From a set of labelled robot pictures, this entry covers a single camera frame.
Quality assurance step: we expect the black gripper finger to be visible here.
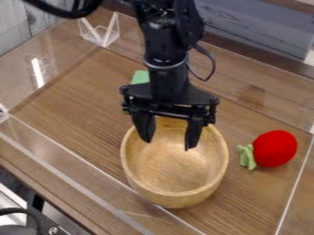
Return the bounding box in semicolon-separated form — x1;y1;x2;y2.
131;111;156;143
185;117;202;150

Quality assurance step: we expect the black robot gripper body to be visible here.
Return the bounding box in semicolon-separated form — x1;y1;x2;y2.
119;83;219;125

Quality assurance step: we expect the green rectangular block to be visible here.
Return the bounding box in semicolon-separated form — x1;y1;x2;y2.
131;70;149;84

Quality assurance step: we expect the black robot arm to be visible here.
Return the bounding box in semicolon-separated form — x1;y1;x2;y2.
120;0;218;149

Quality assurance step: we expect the brown wooden bowl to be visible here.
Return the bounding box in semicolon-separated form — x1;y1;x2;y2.
120;117;230;208

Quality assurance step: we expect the red plush strawberry toy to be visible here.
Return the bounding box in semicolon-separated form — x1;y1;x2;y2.
236;129;298;171

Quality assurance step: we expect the grey sofa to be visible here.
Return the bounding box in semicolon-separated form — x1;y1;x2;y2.
195;0;314;60

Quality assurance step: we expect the clear acrylic front barrier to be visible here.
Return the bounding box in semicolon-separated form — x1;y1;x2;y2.
0;105;204;235

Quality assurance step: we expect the black metal table leg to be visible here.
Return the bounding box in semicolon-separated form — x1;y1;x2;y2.
26;193;71;235

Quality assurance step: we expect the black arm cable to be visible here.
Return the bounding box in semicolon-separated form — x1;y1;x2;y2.
185;44;216;83

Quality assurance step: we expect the clear acrylic corner bracket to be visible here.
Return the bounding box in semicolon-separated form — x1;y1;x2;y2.
77;12;120;48

